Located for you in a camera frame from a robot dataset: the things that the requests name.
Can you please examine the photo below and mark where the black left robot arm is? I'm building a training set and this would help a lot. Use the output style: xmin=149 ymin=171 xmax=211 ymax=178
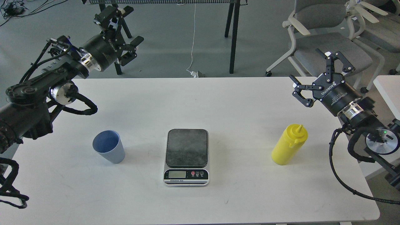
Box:
xmin=0 ymin=1 xmax=144 ymax=153

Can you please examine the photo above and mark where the grey office chair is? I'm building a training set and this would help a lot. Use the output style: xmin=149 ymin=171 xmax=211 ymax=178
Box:
xmin=266 ymin=0 xmax=373 ymax=89
xmin=345 ymin=0 xmax=400 ymax=88

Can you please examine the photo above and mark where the yellow squeeze bottle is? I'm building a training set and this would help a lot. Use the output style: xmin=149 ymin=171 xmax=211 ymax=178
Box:
xmin=271 ymin=124 xmax=308 ymax=165

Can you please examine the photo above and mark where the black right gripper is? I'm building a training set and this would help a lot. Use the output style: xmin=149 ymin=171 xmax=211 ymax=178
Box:
xmin=289 ymin=48 xmax=363 ymax=117

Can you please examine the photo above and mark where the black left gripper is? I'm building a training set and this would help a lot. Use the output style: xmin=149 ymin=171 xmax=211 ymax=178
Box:
xmin=79 ymin=5 xmax=144 ymax=72

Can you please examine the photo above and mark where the blue ribbed plastic cup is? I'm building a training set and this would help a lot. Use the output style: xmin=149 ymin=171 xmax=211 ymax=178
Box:
xmin=92 ymin=130 xmax=126 ymax=164

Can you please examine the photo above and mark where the digital kitchen scale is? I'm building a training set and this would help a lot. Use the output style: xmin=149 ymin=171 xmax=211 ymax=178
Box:
xmin=163 ymin=129 xmax=210 ymax=187

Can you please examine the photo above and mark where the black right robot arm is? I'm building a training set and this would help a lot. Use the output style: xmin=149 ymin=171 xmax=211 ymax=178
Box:
xmin=290 ymin=49 xmax=399 ymax=205

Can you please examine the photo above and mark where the black floor cables bundle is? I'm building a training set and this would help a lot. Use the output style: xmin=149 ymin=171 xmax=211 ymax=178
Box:
xmin=0 ymin=0 xmax=68 ymax=27

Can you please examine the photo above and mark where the black trestle table background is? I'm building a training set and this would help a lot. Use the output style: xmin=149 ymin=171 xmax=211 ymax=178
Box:
xmin=82 ymin=0 xmax=242 ymax=75

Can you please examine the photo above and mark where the white power plug adapter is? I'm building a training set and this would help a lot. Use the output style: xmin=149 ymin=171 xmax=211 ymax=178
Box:
xmin=189 ymin=71 xmax=206 ymax=78

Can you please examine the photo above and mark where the white hanging cable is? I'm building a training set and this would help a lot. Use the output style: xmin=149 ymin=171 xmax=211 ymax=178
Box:
xmin=186 ymin=3 xmax=197 ymax=74

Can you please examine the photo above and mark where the white side table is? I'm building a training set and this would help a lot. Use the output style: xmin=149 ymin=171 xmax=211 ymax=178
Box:
xmin=373 ymin=75 xmax=400 ymax=120

